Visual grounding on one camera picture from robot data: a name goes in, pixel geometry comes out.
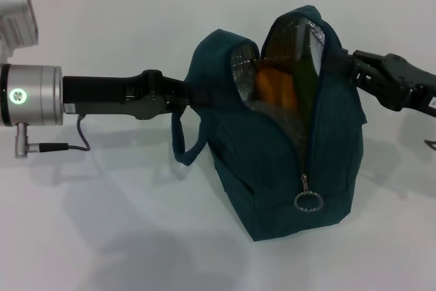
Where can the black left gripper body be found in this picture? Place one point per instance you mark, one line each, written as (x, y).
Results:
(102, 93)

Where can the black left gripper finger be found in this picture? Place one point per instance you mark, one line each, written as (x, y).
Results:
(190, 95)

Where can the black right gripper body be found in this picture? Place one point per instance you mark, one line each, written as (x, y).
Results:
(405, 86)

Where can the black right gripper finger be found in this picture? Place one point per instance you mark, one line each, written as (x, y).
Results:
(369, 60)
(345, 66)

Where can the clear blue-rimmed food box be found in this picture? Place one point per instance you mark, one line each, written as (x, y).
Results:
(282, 42)

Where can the orange yellow pear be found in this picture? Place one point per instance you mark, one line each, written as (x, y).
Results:
(272, 86)

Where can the dark teal insulated lunch bag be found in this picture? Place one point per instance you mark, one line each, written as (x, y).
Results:
(265, 168)

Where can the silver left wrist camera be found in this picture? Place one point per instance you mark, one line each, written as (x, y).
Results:
(17, 22)

